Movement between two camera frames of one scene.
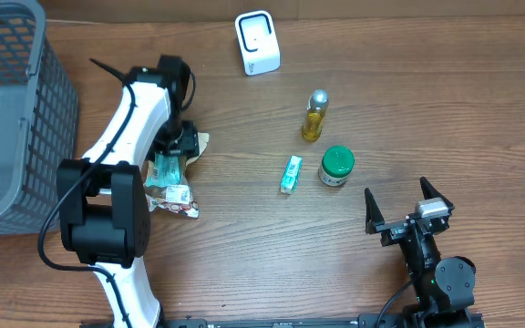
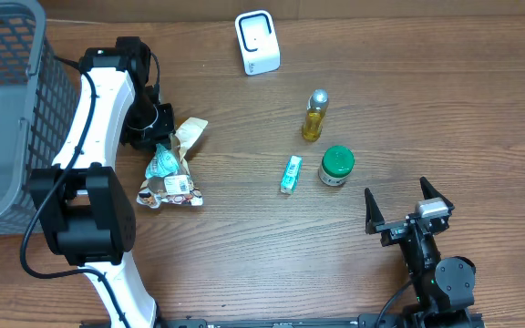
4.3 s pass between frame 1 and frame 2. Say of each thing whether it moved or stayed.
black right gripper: stayed
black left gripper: moved
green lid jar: stayed
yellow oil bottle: stayed
